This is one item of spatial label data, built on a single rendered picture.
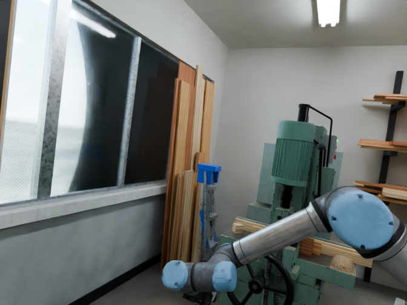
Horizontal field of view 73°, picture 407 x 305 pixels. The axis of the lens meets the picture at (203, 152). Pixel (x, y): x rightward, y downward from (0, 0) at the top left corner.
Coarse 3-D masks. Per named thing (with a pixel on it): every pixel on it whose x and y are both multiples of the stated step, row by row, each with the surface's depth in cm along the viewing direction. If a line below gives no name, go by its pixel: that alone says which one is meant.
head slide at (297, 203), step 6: (312, 150) 149; (294, 186) 146; (306, 186) 150; (294, 192) 146; (300, 192) 145; (276, 198) 151; (294, 198) 146; (300, 198) 145; (276, 204) 151; (294, 204) 146; (300, 204) 145; (294, 210) 146
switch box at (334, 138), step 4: (328, 136) 156; (332, 136) 155; (336, 136) 154; (324, 140) 157; (328, 140) 156; (332, 140) 155; (336, 140) 157; (332, 144) 155; (336, 144) 162; (332, 148) 155; (332, 152) 155; (332, 156) 155; (332, 160) 155
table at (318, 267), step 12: (228, 240) 136; (264, 264) 118; (300, 264) 120; (312, 264) 118; (324, 264) 118; (312, 276) 118; (324, 276) 116; (336, 276) 113; (348, 276) 111; (348, 288) 111
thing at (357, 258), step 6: (252, 228) 147; (258, 228) 145; (324, 246) 130; (330, 246) 130; (324, 252) 130; (330, 252) 129; (336, 252) 128; (342, 252) 126; (348, 252) 125; (354, 258) 124; (360, 258) 123; (360, 264) 123; (366, 264) 122
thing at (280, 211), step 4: (276, 208) 137; (280, 208) 138; (284, 208) 140; (292, 208) 142; (276, 212) 137; (280, 212) 136; (284, 212) 135; (288, 212) 134; (292, 212) 141; (276, 216) 137; (284, 216) 135; (276, 220) 137
